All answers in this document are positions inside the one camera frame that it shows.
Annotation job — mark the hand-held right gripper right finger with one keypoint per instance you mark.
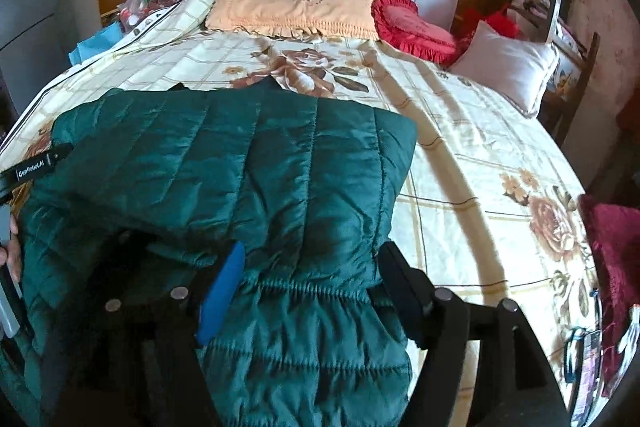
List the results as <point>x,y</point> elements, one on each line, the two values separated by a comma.
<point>407,302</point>

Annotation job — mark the white pillow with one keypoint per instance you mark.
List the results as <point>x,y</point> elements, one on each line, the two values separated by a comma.
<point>505,67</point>

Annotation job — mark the bed with floral checked bedspread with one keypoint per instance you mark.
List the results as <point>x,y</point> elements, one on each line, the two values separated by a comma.
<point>475,167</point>

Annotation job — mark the green quilted puffer jacket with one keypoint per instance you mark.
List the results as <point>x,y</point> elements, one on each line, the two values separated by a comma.
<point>225,167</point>

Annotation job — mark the blue gift bag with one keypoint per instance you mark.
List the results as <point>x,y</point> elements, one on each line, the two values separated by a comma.
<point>97,44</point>

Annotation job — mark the colourful toy clutter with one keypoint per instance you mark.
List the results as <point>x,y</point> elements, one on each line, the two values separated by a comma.
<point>140,7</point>

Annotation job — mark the wooden chair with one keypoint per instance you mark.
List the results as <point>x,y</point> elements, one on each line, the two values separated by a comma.
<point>582,72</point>

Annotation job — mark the red garment on chair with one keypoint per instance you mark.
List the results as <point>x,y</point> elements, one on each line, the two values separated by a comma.
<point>500,24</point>

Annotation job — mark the dark red cloth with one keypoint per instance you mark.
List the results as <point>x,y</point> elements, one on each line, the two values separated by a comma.
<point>615,257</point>

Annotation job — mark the grey refrigerator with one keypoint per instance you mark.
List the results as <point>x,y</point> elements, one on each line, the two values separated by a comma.
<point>30,22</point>

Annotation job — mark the person's left hand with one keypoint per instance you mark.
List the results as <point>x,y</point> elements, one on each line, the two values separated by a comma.
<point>14,252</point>

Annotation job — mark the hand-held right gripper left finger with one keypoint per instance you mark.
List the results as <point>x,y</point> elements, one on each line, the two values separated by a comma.
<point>222,292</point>

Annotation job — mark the yellow frilled pillow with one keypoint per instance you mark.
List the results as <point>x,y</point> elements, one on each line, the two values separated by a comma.
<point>285,9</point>

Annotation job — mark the red heart-shaped cushion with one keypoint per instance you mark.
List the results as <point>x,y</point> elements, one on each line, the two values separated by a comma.
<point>415,29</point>

